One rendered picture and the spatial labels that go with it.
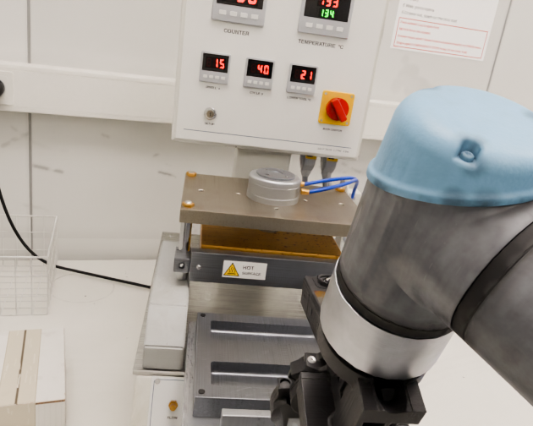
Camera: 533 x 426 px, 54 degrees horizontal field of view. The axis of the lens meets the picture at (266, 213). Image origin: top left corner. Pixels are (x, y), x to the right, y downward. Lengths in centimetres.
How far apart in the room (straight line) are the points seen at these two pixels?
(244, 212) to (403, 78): 88
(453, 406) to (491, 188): 88
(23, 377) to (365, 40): 73
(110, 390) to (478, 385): 69
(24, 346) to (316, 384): 62
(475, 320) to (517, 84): 152
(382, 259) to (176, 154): 111
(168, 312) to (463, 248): 52
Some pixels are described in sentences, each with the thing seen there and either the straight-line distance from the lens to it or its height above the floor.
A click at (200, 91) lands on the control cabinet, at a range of 89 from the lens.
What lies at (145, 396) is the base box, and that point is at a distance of 71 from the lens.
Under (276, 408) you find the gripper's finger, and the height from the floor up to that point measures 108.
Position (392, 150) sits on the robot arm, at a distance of 24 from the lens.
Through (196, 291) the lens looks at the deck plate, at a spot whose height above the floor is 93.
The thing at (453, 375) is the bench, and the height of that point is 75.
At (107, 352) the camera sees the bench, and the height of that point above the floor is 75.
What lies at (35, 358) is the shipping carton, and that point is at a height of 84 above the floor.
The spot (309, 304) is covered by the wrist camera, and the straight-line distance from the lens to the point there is 43.
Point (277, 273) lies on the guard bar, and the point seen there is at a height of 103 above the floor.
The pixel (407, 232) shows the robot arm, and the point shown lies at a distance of 24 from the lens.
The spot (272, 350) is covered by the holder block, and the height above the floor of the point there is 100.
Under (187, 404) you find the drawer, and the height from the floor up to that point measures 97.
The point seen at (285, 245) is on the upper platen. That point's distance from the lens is 77.
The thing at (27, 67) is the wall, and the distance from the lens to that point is 125.
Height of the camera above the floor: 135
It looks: 19 degrees down
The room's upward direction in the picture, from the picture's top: 8 degrees clockwise
